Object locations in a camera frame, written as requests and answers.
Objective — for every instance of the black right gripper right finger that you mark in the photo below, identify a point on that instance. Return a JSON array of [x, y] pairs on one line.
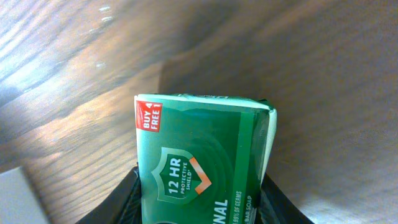
[[275, 208]]

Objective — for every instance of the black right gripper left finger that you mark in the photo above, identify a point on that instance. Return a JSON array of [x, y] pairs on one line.
[[122, 205]]

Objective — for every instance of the green Dettol soap bar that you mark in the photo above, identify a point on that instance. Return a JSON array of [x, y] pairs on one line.
[[202, 159]]

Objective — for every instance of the cream box with pink interior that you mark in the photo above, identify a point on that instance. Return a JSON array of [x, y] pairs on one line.
[[19, 203]]

